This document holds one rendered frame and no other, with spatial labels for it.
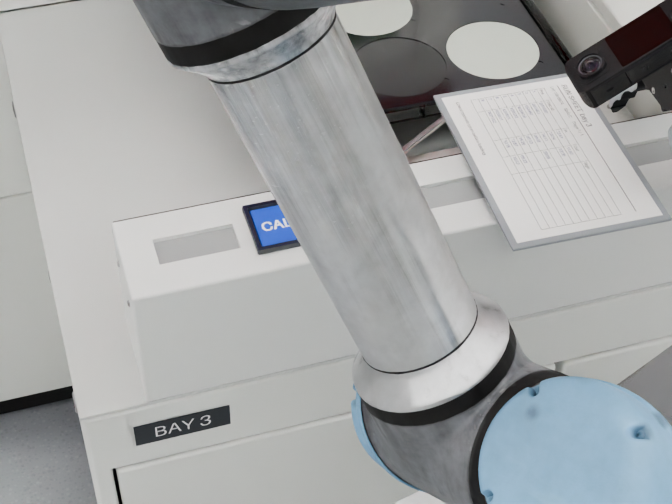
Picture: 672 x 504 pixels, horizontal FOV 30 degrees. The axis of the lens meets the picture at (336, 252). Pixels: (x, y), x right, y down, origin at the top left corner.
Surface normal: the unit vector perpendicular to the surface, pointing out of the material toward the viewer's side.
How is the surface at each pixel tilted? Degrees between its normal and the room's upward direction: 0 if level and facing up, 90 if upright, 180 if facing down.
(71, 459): 0
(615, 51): 32
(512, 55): 0
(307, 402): 90
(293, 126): 78
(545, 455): 42
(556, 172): 0
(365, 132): 63
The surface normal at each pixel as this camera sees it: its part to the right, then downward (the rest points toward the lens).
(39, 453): 0.02, -0.69
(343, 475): 0.29, 0.70
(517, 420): -0.60, -0.33
